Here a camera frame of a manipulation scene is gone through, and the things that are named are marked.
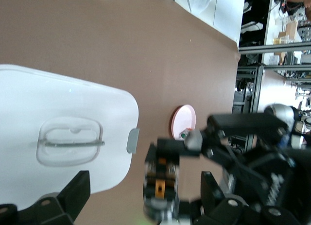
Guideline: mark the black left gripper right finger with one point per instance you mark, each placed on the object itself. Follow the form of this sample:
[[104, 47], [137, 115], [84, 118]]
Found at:
[[210, 193]]

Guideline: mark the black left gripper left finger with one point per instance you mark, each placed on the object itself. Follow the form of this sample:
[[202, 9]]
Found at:
[[75, 195]]

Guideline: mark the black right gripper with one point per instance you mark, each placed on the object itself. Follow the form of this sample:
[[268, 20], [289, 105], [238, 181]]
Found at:
[[267, 176]]

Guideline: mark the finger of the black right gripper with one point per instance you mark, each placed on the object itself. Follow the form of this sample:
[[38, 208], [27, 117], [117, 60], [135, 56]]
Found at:
[[194, 142]]

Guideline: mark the orange black switch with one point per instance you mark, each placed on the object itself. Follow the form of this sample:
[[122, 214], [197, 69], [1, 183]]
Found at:
[[160, 188]]

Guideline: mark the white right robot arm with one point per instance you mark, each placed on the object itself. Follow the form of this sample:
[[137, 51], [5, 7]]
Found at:
[[281, 110]]

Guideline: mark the gray box latch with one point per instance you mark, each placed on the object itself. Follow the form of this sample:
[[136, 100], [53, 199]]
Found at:
[[133, 141]]

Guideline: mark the white lidded plastic box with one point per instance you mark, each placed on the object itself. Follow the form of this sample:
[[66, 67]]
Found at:
[[60, 96]]

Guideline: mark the brown cardboard box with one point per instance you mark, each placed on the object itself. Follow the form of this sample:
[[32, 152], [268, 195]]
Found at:
[[290, 30]]

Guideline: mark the pink round plate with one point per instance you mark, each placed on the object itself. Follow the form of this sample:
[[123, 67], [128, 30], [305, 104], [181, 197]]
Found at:
[[184, 115]]

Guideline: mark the green push button switch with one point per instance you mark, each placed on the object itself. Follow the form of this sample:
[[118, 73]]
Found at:
[[183, 135]]

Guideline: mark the gray aluminium rack frame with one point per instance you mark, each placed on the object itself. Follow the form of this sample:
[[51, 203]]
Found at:
[[257, 89]]

